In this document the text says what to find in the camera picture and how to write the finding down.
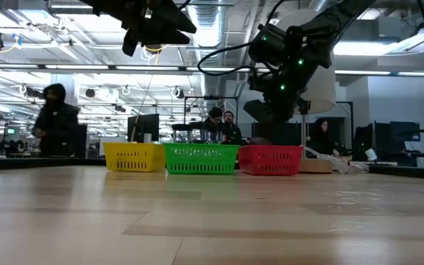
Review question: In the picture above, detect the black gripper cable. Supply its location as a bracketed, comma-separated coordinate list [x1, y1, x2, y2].
[196, 40, 272, 77]

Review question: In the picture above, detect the black metal rack frame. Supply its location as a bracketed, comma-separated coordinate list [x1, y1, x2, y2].
[183, 95, 240, 145]

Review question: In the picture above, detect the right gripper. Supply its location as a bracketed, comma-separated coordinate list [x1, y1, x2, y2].
[243, 73, 307, 126]

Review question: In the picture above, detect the green plastic basket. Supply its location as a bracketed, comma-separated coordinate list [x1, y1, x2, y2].
[163, 143, 241, 175]

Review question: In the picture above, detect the white shade table lamp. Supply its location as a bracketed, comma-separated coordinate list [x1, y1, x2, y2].
[273, 9, 337, 174]

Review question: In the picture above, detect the black monitor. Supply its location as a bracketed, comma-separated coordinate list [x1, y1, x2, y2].
[388, 120, 424, 163]
[127, 113, 160, 144]

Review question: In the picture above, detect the red plastic basket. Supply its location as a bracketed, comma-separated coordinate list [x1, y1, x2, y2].
[237, 144, 304, 177]

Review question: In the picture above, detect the yellow plastic basket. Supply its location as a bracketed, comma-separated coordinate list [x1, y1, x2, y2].
[103, 142, 167, 173]

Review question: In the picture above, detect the person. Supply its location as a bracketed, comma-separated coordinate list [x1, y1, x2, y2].
[31, 82, 81, 158]
[221, 110, 244, 146]
[307, 117, 342, 158]
[201, 106, 227, 145]

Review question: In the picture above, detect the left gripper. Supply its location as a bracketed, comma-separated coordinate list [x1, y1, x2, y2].
[79, 0, 197, 57]

